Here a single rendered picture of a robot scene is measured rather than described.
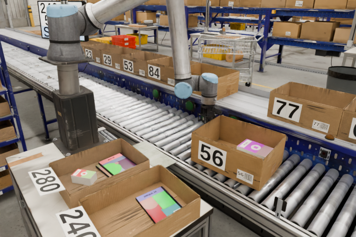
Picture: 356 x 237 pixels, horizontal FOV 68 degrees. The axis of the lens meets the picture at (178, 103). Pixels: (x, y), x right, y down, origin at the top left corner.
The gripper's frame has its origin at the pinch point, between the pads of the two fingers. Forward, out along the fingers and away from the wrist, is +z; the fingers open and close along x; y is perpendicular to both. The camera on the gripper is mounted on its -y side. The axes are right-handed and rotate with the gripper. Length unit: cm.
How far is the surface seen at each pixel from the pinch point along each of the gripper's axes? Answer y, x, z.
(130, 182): 64, 7, -2
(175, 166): 31.2, 1.4, 8.7
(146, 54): -58, -131, -22
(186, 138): 7.8, -12.3, 5.8
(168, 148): 23.7, -11.9, 6.1
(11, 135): 77, -134, 23
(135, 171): 57, 2, -2
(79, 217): 89, 14, -6
